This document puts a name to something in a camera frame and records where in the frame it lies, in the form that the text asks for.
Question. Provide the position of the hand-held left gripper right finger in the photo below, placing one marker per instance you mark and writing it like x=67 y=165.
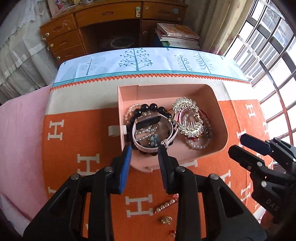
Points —
x=164 y=171

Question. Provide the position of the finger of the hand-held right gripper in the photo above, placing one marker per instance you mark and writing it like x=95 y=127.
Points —
x=254 y=143
x=245 y=160

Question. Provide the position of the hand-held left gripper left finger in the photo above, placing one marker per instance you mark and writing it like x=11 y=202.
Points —
x=124 y=171

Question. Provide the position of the red bangle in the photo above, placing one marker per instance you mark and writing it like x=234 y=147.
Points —
x=195 y=138

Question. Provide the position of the small pearl strand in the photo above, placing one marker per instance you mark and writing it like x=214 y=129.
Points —
x=131 y=108

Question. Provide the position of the silver rhinestone hair comb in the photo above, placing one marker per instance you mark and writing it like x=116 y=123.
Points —
x=185 y=103

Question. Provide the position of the pink storage box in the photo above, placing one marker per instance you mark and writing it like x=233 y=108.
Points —
x=161 y=95

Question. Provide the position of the pearl hair pin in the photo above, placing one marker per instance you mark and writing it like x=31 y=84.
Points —
x=165 y=205

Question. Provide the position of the round gold brooch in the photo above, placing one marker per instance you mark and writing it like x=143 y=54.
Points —
x=166 y=220

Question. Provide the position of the orange patterned blanket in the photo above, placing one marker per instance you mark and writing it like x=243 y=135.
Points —
x=81 y=111

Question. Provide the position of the pink bed sheet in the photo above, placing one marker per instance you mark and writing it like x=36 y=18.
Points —
x=20 y=143

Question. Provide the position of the metal window grille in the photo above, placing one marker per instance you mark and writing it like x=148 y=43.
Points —
x=266 y=34

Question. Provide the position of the blue tree-print cloth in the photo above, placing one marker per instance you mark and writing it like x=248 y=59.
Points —
x=161 y=60

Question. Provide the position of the cream curtain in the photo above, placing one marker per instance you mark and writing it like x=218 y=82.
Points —
x=215 y=27

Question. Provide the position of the round basket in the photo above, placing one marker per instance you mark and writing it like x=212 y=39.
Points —
x=122 y=42

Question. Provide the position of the stack of magazines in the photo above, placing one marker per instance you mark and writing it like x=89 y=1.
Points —
x=178 y=31

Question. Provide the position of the wooden desk with drawers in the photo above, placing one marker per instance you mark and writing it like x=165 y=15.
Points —
x=108 y=14

